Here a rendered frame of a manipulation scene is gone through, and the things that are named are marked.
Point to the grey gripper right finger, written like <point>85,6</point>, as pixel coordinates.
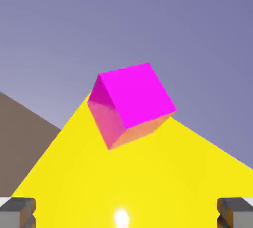
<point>235,213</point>

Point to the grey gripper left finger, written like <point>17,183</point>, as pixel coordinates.
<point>17,212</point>

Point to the small magenta cube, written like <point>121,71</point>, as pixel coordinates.
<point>136,101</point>

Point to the large yellow box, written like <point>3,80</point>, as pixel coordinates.
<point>138,178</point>

